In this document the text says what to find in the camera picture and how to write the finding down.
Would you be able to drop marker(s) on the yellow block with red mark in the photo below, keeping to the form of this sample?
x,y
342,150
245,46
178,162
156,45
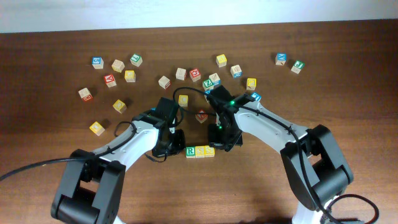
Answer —
x,y
251,84

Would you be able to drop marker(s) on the blue P wooden block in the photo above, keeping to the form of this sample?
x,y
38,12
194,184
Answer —
x,y
207,92

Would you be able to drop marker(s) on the red E side block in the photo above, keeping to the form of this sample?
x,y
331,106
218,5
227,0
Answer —
x,y
181,74

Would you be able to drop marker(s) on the red Y wooden block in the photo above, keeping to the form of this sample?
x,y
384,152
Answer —
x,y
110,80

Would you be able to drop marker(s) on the yellow top middle block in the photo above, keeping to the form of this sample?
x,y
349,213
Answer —
x,y
183,100

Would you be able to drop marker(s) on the yellow block near green L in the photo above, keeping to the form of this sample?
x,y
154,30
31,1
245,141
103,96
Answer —
x,y
130,76

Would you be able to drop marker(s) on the green L wooden block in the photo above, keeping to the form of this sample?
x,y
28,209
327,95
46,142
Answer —
x,y
136,60

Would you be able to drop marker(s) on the yellow S wooden block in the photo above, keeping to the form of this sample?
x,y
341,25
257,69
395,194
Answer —
x,y
199,151

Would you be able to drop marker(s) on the yellow o block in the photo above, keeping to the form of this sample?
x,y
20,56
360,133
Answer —
x,y
120,106
96,128

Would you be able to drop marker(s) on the green Z wooden block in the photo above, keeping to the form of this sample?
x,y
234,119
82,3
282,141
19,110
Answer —
x,y
208,85

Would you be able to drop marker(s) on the red circle top block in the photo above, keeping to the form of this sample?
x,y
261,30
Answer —
x,y
195,74

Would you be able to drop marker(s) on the red I side block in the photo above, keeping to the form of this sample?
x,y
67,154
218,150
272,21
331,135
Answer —
x,y
164,82

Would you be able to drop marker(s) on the blue X wooden block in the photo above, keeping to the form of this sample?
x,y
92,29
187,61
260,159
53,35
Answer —
x,y
280,58

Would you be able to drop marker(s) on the blue L wooden block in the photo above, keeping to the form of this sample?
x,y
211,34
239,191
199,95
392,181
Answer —
x,y
215,79

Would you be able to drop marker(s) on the plain tan wooden block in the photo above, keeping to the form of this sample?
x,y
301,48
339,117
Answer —
x,y
118,66

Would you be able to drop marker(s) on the yellow O lower block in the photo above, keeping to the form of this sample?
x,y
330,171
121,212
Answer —
x,y
96,128

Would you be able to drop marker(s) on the blue D wooden block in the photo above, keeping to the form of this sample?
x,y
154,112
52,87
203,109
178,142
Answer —
x,y
236,71

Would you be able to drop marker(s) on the yellow O middle block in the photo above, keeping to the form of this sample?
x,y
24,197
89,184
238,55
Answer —
x,y
120,106

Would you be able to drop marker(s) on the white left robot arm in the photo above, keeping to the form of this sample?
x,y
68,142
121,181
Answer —
x,y
92,182

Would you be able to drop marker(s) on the red A wooden block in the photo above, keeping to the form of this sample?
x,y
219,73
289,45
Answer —
x,y
201,116

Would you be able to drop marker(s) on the red side left block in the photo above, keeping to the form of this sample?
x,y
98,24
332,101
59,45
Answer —
x,y
85,94

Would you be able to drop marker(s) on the blue I wooden block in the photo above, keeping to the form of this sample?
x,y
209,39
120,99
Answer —
x,y
256,96

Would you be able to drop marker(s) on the blue 5 wooden block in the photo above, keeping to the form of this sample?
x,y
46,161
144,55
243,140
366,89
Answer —
x,y
97,62

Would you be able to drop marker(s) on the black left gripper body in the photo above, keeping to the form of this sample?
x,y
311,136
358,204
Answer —
x,y
175,143

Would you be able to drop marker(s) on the green R wooden block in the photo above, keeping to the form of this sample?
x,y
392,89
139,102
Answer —
x,y
190,152

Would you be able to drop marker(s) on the green J wooden block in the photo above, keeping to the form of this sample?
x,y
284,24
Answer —
x,y
297,66

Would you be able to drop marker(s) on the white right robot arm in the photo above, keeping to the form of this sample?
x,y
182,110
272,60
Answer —
x,y
316,168

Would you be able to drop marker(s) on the yellow E wooden block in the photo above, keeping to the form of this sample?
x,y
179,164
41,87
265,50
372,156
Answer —
x,y
209,151

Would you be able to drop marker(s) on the yellow top far block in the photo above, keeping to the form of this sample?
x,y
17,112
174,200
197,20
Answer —
x,y
221,60

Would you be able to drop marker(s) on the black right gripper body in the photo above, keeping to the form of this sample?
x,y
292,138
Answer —
x,y
220,135

